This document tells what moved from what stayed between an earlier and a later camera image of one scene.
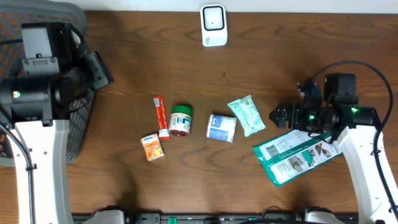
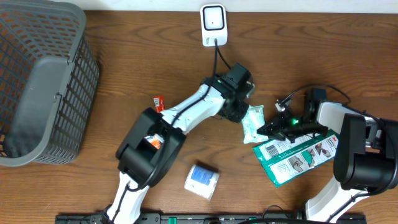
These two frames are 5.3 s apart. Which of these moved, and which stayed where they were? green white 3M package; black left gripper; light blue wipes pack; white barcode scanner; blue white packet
Moved: blue white packet; black left gripper; light blue wipes pack
Stayed: green white 3M package; white barcode scanner
